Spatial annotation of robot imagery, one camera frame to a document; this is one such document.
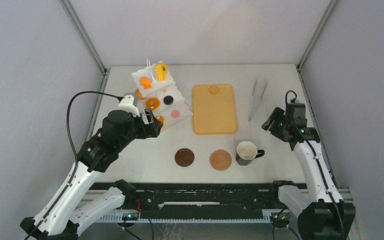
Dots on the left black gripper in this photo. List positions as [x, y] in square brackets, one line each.
[151, 130]

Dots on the yellow cake slice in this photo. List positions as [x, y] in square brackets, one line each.
[160, 71]

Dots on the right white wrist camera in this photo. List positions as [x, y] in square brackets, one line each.
[295, 111]

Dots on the orange fish cookie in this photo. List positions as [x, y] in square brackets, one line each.
[146, 83]

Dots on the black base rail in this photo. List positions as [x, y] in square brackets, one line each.
[203, 201]

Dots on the yellow serving tray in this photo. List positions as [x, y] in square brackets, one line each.
[214, 114]

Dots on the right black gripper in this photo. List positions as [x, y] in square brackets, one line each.
[277, 114]

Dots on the metal serving tongs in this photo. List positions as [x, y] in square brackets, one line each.
[259, 89]

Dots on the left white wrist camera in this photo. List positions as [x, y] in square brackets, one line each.
[128, 103]

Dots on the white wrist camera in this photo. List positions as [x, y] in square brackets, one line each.
[128, 103]
[295, 111]

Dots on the white three-tier dessert stand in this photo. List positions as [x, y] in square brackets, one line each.
[160, 90]

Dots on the black mug white interior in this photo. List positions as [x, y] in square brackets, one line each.
[246, 152]

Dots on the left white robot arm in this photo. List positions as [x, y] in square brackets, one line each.
[61, 218]

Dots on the woven rattan coaster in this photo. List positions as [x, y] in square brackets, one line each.
[220, 160]

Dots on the black sandwich cookie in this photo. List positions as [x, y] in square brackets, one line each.
[168, 100]

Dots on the pink macaron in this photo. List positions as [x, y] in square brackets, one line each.
[175, 114]

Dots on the small orange cookie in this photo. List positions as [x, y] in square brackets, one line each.
[213, 89]

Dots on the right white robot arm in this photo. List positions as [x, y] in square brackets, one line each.
[323, 214]

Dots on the dark wooden coaster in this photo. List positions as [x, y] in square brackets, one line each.
[184, 157]

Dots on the orange egg tart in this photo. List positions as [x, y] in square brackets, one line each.
[139, 94]

